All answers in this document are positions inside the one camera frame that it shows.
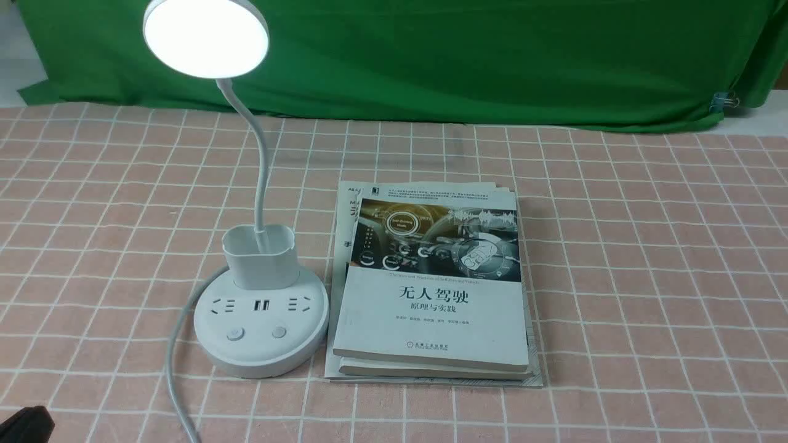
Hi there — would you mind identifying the bottom book in stack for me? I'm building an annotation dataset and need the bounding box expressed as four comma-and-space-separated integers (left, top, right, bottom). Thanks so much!
324, 180, 544, 388

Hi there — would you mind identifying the blue binder clip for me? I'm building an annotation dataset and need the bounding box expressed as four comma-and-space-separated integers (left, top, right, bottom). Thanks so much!
709, 90, 741, 113

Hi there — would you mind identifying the green backdrop cloth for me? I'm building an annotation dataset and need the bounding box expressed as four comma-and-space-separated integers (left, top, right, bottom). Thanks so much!
14, 0, 788, 134

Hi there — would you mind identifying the top white self-driving book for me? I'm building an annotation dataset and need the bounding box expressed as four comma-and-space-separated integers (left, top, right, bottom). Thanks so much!
333, 197, 530, 373

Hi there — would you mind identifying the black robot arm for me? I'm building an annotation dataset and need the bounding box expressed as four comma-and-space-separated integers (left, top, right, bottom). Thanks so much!
1, 405, 55, 443

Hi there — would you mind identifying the white round desk lamp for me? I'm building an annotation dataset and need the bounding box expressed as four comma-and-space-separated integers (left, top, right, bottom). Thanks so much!
143, 1, 329, 379

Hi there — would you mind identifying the white lamp power cord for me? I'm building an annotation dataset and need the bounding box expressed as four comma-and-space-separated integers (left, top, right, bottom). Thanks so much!
166, 266, 230, 443

